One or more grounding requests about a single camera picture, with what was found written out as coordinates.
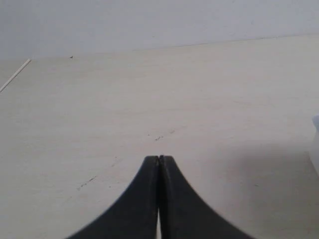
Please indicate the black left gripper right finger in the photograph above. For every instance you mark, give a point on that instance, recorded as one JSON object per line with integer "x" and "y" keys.
{"x": 182, "y": 213}

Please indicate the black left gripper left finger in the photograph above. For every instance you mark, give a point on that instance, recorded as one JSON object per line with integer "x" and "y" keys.
{"x": 134, "y": 214}

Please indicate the white lidded plastic container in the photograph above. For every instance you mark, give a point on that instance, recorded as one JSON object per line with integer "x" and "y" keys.
{"x": 314, "y": 151}

